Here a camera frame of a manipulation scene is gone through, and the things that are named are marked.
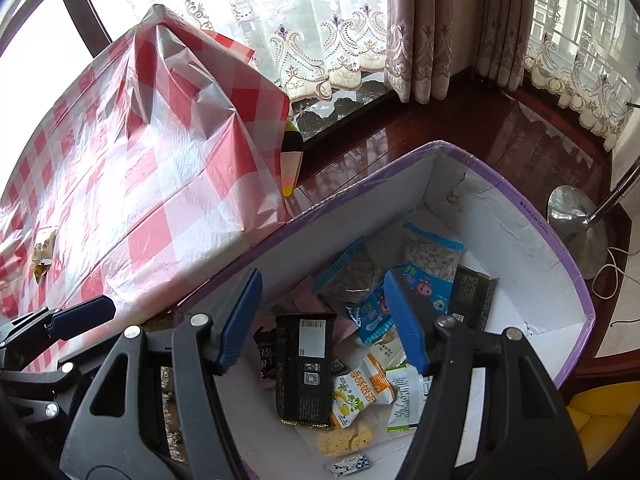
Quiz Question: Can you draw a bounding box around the white cable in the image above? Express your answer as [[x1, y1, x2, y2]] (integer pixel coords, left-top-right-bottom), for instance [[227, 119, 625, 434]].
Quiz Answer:
[[590, 246, 632, 302]]

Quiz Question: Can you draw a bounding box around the black snack packet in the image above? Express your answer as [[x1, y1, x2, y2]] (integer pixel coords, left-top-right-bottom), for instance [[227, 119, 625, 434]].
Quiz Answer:
[[447, 265, 500, 332], [275, 312, 338, 428]]

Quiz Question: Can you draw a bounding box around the dark marble window sill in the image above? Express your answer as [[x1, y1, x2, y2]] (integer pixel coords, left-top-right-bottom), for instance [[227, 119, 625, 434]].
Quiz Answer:
[[290, 80, 396, 141]]

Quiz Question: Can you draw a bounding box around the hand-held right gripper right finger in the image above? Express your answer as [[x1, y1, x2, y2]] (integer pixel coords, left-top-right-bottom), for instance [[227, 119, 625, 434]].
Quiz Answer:
[[382, 270, 603, 480]]

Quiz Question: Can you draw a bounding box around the colourful striped object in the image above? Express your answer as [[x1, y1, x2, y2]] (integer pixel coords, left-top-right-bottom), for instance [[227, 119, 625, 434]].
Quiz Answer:
[[279, 120, 305, 198]]

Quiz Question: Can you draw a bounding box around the blue cartoon snack packet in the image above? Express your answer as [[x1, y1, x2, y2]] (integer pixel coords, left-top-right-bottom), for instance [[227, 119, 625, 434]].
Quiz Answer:
[[346, 262, 457, 347]]

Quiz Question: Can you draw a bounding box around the pink-grey curtain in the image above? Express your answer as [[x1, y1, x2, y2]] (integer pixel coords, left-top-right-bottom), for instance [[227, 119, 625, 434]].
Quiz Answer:
[[384, 0, 538, 106]]

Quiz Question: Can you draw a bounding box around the yellow object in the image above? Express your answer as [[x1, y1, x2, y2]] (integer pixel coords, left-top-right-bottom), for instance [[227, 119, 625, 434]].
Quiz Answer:
[[567, 380, 640, 461]]

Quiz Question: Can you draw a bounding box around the blue dark seed packet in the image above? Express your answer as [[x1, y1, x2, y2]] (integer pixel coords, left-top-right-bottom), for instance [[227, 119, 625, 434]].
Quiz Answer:
[[312, 236, 388, 306]]

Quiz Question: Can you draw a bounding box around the yellow-green white snack packet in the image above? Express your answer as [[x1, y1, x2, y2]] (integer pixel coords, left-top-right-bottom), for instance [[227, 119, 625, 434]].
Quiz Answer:
[[327, 352, 396, 428]]

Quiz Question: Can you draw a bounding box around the red checkered plastic tablecloth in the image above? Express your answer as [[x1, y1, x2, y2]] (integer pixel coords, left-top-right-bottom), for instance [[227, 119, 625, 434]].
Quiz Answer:
[[0, 4, 301, 376]]

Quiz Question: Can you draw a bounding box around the green-white snack packet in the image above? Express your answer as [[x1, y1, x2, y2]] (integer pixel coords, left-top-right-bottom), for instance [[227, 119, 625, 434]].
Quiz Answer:
[[386, 364, 433, 433]]

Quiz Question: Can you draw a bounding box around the metal floor stand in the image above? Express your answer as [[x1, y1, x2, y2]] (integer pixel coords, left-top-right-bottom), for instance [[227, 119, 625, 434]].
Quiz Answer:
[[547, 157, 640, 281]]

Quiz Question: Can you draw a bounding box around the pink snack packet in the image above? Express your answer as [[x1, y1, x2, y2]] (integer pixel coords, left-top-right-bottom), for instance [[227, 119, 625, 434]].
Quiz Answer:
[[272, 280, 358, 341]]

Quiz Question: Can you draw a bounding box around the dark brown snack wrapper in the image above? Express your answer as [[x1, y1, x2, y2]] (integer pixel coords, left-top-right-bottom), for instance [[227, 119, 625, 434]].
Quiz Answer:
[[254, 327, 281, 390]]

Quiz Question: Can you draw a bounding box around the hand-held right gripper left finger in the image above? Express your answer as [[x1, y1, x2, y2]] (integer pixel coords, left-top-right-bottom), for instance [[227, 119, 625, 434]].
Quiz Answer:
[[60, 267, 264, 480]]

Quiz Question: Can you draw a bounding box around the purple cardboard box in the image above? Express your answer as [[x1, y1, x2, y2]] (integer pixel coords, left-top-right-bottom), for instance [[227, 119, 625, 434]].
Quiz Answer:
[[172, 140, 597, 480]]

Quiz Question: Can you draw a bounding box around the beige snack packet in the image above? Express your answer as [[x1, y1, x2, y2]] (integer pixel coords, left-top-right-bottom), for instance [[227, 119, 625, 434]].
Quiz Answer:
[[370, 330, 408, 366]]

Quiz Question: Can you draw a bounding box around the clear yellow cake packet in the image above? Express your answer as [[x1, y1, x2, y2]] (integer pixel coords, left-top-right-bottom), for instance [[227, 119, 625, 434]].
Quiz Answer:
[[31, 227, 58, 281]]

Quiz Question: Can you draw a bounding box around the blue pale seed packet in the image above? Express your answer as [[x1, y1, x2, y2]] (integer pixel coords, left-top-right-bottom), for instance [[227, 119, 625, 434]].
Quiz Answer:
[[402, 221, 466, 286]]

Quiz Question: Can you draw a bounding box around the small white candy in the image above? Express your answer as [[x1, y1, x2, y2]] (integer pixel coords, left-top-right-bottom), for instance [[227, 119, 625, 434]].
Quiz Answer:
[[327, 455, 372, 479]]

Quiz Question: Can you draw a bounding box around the clear cracker packet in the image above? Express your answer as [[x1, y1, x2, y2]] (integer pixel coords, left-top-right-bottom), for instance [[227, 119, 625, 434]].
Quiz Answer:
[[315, 422, 376, 457]]

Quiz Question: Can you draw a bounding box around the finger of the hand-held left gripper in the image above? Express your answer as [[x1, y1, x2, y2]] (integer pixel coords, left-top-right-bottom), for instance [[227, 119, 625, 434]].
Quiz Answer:
[[0, 295, 117, 348], [0, 347, 103, 423]]

